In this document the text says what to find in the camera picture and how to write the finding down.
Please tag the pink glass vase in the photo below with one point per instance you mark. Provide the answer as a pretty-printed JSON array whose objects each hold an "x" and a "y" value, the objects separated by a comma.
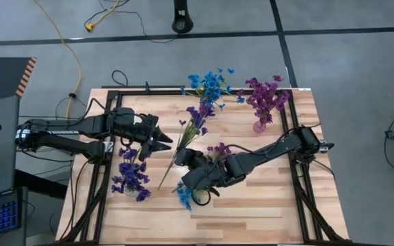
[{"x": 259, "y": 127}]

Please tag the black stand base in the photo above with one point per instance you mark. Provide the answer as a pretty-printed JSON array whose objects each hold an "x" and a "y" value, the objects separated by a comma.
[{"x": 182, "y": 24}]

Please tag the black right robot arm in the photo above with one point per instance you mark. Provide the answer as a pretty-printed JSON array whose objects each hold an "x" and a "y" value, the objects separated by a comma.
[{"x": 269, "y": 150}]

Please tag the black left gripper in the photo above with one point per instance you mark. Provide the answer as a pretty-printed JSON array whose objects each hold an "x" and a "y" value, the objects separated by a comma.
[{"x": 145, "y": 131}]

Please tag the clear glass vase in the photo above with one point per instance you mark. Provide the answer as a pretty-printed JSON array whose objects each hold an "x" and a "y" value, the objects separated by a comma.
[{"x": 131, "y": 194}]

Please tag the grey desk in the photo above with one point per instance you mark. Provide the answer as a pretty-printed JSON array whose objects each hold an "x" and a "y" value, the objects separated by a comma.
[{"x": 2, "y": 160}]

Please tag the magenta artificial flower bunch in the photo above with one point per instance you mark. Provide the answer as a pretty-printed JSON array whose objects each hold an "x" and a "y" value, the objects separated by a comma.
[
  {"x": 221, "y": 149},
  {"x": 269, "y": 99},
  {"x": 253, "y": 83}
]

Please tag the black desk base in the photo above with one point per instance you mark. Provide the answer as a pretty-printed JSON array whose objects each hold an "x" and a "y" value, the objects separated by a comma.
[{"x": 39, "y": 184}]

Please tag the large black orange-striped mat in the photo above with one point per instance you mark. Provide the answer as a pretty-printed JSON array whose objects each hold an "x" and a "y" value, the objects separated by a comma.
[{"x": 2, "y": 78}]

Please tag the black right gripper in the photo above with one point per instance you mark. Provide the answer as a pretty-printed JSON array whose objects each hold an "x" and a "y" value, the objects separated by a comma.
[{"x": 190, "y": 159}]

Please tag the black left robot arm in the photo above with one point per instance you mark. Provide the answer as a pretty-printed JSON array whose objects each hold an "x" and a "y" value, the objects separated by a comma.
[{"x": 80, "y": 124}]

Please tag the black aluminium table frame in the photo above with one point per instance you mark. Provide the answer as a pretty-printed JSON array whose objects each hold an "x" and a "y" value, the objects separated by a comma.
[{"x": 156, "y": 92}]

